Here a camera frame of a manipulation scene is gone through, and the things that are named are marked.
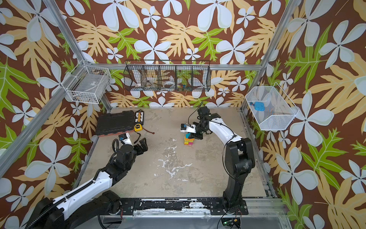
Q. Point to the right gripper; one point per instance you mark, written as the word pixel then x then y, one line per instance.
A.
pixel 197 134

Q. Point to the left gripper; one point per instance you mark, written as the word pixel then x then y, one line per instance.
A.
pixel 144 146

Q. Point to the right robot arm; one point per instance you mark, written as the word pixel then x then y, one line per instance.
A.
pixel 237 157

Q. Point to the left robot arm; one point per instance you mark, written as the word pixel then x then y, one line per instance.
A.
pixel 91 199

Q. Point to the yellow tape measure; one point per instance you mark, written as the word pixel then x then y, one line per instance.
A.
pixel 138 127

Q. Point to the black and red tool case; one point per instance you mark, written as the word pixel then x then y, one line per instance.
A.
pixel 109 124

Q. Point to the blue object in basket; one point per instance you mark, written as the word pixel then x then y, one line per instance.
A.
pixel 258 106

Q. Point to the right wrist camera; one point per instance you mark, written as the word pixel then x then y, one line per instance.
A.
pixel 188 128

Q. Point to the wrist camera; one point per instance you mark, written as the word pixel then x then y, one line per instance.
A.
pixel 188 128
pixel 124 138

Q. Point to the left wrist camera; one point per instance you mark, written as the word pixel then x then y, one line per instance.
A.
pixel 124 138

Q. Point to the black wire basket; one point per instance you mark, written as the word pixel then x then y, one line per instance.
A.
pixel 168 75

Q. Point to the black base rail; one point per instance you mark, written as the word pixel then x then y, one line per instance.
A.
pixel 212 206

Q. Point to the white wire basket right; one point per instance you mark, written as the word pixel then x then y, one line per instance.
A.
pixel 280 109

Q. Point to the white wire basket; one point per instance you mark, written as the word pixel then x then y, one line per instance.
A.
pixel 280 109
pixel 88 84

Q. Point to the white wire basket left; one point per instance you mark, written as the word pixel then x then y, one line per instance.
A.
pixel 88 84

